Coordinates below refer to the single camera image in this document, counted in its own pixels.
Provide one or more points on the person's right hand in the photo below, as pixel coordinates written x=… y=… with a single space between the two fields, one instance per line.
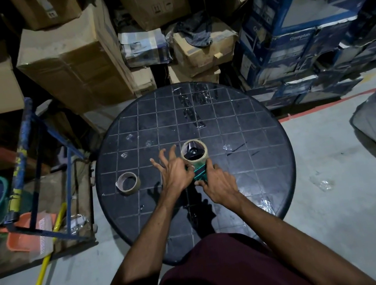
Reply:
x=218 y=185

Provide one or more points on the person's left hand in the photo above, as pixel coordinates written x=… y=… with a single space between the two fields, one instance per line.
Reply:
x=175 y=176

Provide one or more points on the teal tape dispenser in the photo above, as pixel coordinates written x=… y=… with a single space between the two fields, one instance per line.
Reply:
x=200 y=172

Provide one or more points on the brown tape roll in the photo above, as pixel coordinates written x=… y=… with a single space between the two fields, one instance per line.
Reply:
x=203 y=160

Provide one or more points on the cardboard tape roll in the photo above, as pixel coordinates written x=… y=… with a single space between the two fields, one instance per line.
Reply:
x=120 y=188

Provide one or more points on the person's right forearm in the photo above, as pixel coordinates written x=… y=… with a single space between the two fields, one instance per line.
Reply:
x=291 y=245

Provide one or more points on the person's left forearm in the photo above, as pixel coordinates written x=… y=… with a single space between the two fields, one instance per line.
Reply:
x=137 y=249

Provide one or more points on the person's maroon shirt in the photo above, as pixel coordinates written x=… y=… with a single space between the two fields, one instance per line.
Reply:
x=224 y=274

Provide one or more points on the crumpled plastic scrap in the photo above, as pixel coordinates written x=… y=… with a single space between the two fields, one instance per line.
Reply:
x=324 y=185

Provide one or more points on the crumpled clear plastic wrap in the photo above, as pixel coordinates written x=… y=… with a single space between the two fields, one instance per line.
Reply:
x=78 y=225

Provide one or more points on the grey taped package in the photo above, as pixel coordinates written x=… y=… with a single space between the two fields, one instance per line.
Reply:
x=143 y=47

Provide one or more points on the dark cloth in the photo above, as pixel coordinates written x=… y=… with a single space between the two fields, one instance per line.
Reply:
x=197 y=35

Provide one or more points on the pile of brown cardboard boxes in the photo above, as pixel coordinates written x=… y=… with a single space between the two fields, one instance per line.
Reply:
x=71 y=66

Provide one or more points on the blue metal trolley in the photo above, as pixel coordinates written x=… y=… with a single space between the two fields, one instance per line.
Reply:
x=21 y=154

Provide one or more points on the yellow stick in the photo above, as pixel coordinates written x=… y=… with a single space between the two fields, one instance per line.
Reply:
x=42 y=272

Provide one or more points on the orange plastic dustpan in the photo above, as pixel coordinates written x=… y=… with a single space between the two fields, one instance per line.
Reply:
x=17 y=237

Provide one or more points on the stack of blue printed boxes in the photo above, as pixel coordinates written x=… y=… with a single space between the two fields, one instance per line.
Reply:
x=306 y=13

